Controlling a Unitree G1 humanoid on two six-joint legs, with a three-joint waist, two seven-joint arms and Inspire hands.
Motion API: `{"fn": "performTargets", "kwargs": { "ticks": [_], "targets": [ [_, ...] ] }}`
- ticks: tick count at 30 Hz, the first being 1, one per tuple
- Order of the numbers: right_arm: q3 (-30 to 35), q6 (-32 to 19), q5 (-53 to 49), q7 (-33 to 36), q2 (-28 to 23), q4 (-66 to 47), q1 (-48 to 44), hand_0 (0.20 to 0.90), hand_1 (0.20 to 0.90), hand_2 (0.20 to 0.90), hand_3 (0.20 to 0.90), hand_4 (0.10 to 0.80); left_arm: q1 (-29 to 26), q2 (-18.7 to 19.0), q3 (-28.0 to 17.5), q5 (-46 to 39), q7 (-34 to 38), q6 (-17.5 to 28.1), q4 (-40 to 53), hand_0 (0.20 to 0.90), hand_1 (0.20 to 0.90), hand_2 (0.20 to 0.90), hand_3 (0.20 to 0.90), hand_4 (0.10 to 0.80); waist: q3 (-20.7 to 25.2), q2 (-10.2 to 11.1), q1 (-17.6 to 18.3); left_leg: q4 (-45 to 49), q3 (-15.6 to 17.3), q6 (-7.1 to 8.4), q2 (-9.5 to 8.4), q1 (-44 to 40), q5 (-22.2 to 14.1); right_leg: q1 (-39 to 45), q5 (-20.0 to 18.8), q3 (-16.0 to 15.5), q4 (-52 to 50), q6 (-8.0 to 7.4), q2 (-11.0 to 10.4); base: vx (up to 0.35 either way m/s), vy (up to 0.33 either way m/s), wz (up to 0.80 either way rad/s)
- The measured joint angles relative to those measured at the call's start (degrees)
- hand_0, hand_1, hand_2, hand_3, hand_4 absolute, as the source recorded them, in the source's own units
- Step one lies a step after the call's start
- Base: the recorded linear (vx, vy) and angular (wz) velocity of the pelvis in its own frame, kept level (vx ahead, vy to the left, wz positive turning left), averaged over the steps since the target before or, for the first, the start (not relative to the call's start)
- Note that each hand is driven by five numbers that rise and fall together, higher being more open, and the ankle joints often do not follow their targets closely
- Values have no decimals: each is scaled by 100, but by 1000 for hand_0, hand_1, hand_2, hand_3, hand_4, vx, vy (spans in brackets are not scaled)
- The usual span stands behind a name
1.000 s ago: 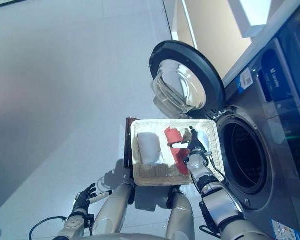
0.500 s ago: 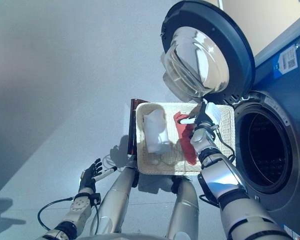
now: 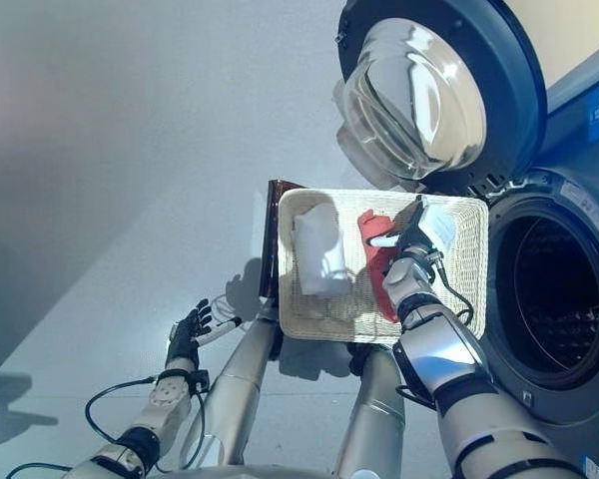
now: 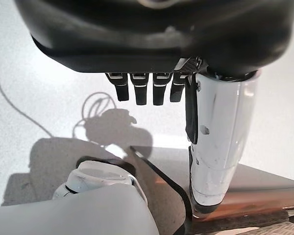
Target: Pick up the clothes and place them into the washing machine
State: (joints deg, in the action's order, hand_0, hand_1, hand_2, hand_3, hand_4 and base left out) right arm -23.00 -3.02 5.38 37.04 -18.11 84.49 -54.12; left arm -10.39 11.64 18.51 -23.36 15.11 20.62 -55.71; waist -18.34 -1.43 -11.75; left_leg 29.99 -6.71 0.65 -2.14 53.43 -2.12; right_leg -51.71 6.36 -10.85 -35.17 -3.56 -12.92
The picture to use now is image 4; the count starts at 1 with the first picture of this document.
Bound white robot body part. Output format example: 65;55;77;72
0;159;160;235

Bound white wicker tray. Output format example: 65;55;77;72
240;221;294;235

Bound thin white floor cable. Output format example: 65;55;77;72
0;14;118;147

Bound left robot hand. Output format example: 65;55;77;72
13;0;294;213

